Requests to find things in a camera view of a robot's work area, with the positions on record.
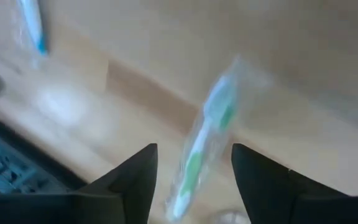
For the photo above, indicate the green toothbrush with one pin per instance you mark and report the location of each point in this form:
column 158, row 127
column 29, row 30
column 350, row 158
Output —
column 216, row 105

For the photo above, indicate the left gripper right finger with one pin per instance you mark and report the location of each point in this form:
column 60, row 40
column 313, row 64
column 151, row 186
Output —
column 275, row 202

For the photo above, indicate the blue toothbrush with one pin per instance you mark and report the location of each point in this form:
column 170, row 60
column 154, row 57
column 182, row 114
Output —
column 34, row 25

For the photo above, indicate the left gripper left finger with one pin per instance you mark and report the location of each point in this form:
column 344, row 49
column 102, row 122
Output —
column 104, row 205

